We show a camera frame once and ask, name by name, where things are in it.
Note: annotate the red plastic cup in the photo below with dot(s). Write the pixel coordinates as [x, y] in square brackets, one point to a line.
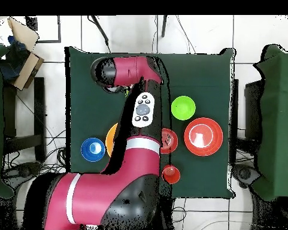
[172, 175]

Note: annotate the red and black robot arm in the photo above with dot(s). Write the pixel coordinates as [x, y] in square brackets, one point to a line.
[105, 191]

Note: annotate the small red plastic bowl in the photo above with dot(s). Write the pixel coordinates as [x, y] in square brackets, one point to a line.
[172, 141]

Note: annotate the large orange plastic bowl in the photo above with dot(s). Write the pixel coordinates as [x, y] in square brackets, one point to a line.
[111, 141]

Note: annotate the small green plastic bowl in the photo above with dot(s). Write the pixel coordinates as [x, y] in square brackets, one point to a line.
[183, 107]

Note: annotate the dark blue plastic bowl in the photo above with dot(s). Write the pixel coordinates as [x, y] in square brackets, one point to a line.
[89, 151]

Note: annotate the large red plastic bowl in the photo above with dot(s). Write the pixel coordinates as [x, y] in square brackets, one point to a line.
[203, 136]

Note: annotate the dark green table cloth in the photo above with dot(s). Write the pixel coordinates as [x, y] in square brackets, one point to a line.
[201, 71]

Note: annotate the black pole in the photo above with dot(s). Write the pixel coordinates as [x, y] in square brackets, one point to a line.
[164, 26]

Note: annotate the black chair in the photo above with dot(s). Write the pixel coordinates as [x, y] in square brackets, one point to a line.
[253, 110]

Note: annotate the grey chair base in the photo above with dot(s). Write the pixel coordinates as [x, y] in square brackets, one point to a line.
[245, 173]

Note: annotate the cardboard box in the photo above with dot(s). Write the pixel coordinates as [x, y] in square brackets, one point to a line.
[26, 69]

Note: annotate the black chair base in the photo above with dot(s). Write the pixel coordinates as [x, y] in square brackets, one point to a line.
[16, 171]

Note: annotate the blue cloth bundle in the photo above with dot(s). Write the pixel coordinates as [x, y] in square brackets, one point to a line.
[13, 62]

